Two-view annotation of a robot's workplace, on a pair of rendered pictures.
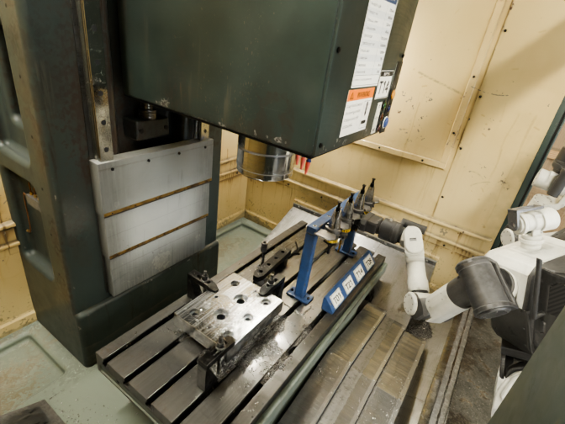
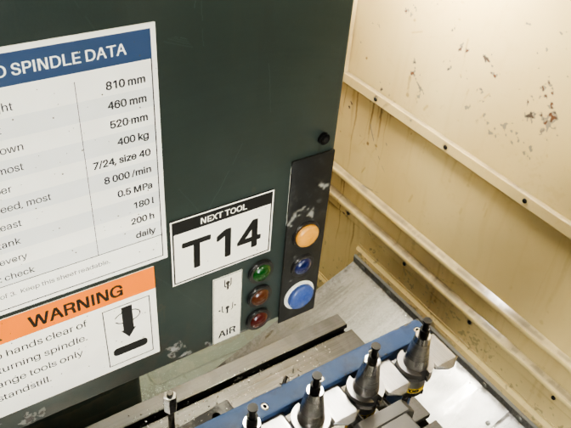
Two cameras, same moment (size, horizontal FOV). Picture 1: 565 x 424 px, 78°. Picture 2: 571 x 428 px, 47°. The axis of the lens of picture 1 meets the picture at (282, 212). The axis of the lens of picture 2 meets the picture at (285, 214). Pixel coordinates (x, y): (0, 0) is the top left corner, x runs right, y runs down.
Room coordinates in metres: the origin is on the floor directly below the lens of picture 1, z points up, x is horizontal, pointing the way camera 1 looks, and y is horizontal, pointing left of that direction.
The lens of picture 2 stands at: (0.62, -0.43, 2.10)
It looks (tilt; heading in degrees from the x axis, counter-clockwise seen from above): 38 degrees down; 23
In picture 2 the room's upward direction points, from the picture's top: 5 degrees clockwise
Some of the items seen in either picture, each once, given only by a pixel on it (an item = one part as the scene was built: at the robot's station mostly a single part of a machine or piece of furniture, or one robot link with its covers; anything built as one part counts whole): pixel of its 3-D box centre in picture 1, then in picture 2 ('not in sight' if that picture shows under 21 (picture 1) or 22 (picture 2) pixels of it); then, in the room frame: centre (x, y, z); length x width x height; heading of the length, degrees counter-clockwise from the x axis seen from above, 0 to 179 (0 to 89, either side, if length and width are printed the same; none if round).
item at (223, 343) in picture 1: (218, 356); not in sight; (0.70, 0.12, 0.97); 0.13 x 0.03 x 0.15; 149
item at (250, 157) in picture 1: (266, 150); not in sight; (0.92, 0.07, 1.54); 0.16 x 0.16 x 0.12
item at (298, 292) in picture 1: (305, 266); not in sight; (1.11, -0.12, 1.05); 0.10 x 0.05 x 0.30; 59
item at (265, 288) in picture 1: (271, 289); not in sight; (1.03, 0.00, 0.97); 0.13 x 0.03 x 0.15; 149
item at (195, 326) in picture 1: (230, 311); not in sight; (0.90, 0.12, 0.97); 0.29 x 0.23 x 0.05; 149
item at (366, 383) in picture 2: (360, 199); (369, 373); (1.31, -0.30, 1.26); 0.04 x 0.04 x 0.07
